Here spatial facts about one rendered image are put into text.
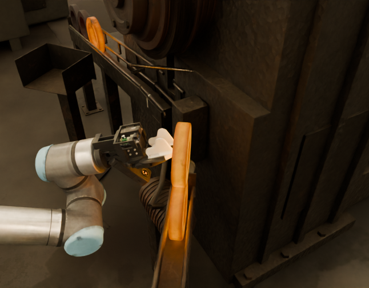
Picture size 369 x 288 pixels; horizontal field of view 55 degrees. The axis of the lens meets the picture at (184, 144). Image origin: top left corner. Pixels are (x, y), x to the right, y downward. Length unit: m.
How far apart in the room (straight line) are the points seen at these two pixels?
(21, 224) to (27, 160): 1.44
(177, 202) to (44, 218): 0.31
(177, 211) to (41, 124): 1.84
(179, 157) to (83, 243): 0.31
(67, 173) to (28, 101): 1.98
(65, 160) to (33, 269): 0.96
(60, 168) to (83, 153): 0.07
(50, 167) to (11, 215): 0.14
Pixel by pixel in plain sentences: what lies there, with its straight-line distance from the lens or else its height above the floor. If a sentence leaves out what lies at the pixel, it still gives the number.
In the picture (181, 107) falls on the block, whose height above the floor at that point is 0.80.
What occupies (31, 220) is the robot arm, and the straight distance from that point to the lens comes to 0.89.
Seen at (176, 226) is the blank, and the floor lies 0.74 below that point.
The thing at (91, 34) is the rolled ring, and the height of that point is 0.67.
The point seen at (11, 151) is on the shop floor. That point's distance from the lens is 2.41.
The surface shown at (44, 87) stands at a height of 0.60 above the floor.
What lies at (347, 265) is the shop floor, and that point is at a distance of 1.81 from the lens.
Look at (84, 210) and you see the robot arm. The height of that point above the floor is 0.74.
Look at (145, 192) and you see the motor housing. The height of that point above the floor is 0.51.
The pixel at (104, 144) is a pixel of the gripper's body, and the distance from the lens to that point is 0.85.
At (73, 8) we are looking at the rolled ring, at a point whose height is 0.72.
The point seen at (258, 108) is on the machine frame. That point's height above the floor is 0.87.
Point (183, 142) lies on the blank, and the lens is 0.77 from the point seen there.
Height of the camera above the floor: 1.42
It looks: 40 degrees down
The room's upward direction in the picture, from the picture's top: straight up
